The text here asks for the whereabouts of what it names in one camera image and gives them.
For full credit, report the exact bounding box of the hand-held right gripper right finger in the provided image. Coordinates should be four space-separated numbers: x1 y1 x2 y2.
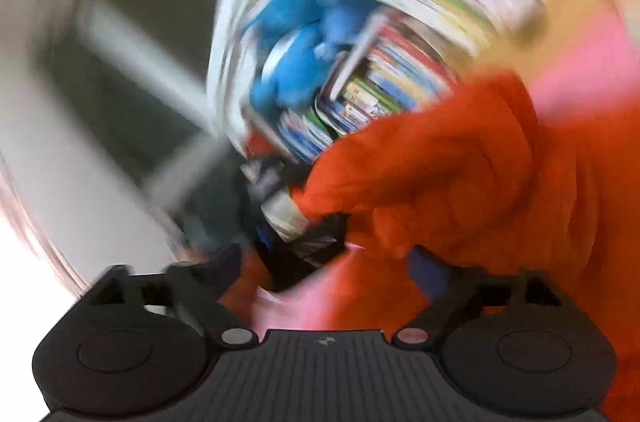
392 247 569 349

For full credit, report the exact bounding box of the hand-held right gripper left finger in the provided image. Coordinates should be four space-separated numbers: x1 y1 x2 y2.
82 245 259 349

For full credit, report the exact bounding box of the orange puffer jacket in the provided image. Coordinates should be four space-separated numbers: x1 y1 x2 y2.
220 72 640 422

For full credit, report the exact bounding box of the blue white plush toy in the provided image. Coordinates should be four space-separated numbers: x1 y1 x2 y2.
245 0 381 113

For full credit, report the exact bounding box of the pink rabbit-print blanket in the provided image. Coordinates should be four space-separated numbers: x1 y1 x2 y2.
250 0 640 328

